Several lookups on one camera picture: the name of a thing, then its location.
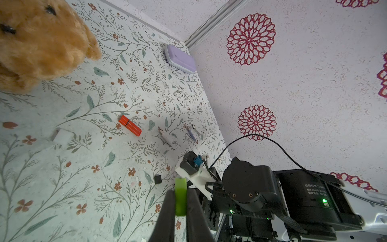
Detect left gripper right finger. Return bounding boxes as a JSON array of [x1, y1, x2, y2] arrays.
[[186, 188, 215, 242]]

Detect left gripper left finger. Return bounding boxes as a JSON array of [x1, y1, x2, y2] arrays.
[[148, 190, 176, 242]]

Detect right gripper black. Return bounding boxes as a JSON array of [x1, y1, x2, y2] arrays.
[[193, 184, 278, 242]]

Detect green usb drive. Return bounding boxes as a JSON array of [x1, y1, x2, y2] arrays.
[[175, 178, 187, 216]]

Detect red usb drive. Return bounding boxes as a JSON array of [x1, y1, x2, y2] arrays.
[[119, 116, 142, 137]]

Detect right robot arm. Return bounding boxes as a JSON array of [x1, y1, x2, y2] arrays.
[[181, 151, 387, 242]]

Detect black usb cap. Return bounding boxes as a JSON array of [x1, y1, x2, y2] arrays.
[[154, 175, 162, 185]]

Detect purple white usb drive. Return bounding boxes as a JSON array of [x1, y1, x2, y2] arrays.
[[186, 125, 198, 143]]

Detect purple white usb cap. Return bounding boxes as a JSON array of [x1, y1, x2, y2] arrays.
[[52, 129, 74, 145]]

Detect purple rectangular case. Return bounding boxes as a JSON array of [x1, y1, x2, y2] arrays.
[[164, 44, 197, 75]]

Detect brown teddy bear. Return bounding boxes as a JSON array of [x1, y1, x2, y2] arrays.
[[1, 1, 102, 93]]

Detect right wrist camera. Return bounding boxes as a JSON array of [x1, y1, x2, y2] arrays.
[[175, 151, 216, 201]]

